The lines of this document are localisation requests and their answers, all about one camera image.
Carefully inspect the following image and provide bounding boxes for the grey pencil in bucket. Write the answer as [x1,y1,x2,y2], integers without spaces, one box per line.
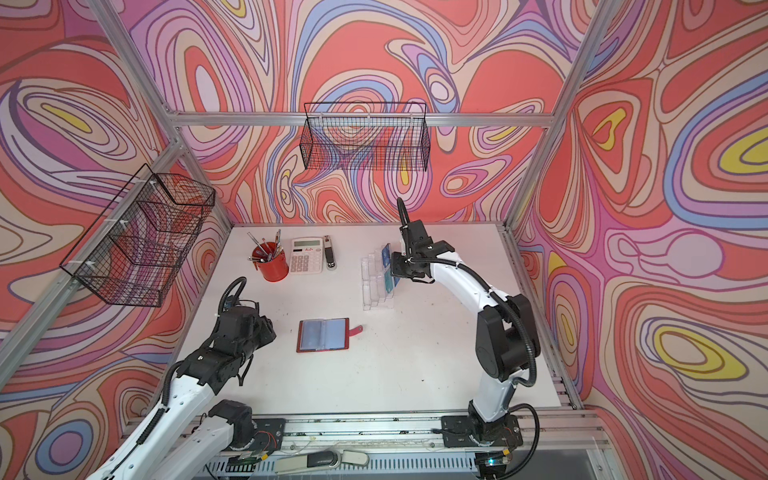
[247,232,271,257]

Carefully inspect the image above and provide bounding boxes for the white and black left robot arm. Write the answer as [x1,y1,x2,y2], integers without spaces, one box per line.
[89,276,276,479]

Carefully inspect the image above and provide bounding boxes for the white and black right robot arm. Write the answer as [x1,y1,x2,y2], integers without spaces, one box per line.
[391,198,541,446]

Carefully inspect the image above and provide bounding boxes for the black wire basket on back wall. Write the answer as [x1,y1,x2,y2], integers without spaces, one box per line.
[299,101,431,171]

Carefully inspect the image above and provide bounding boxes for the beige and black stapler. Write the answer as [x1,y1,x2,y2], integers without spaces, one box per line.
[323,235,337,270]

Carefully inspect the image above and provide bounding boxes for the blue VIP credit card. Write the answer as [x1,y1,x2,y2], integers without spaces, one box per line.
[381,243,391,269]

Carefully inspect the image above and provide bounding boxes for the pink desk calculator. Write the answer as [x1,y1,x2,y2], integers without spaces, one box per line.
[288,237,324,275]

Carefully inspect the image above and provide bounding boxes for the clear plastic card tray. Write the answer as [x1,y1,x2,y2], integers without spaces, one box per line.
[360,244,399,311]

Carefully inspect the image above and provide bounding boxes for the red metal pen bucket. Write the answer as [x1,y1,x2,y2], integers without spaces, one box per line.
[251,242,290,283]

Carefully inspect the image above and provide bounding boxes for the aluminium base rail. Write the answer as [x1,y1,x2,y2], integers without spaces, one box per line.
[191,409,621,479]

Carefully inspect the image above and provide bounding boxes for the red leather card holder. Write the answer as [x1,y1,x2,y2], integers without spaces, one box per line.
[296,318,364,353]

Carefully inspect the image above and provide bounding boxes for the black wire basket on wall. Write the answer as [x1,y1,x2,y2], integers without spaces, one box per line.
[299,101,431,171]
[59,164,216,307]

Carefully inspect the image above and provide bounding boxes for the teal credit card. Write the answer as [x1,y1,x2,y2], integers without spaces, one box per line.
[384,271,394,296]

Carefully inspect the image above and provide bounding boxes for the black wire basket on left wall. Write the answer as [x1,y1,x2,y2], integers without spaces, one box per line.
[59,164,216,307]

